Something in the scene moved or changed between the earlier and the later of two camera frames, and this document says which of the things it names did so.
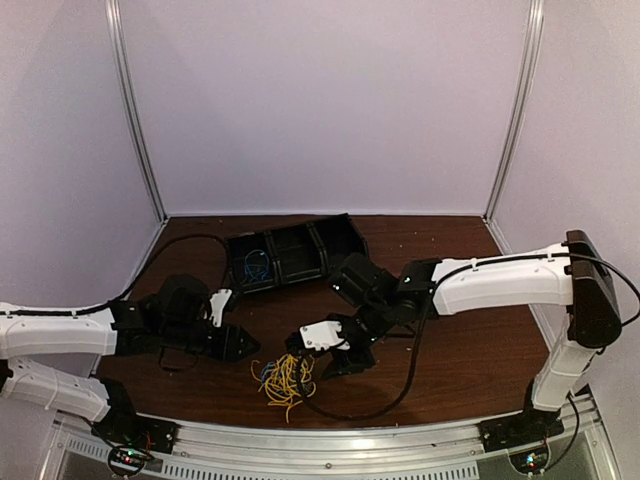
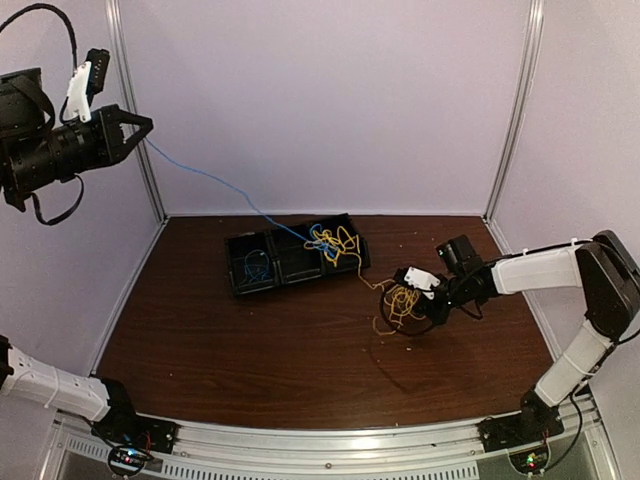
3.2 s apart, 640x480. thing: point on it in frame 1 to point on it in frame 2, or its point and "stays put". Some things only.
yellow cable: x=289 y=382 to x=400 y=301
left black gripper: x=228 y=346 to x=114 y=149
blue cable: x=261 y=254 stays put
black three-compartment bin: x=266 y=258 stays put
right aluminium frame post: x=534 y=39 stays put
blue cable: x=267 y=369 to x=313 y=239
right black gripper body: x=374 y=319 to x=439 y=315
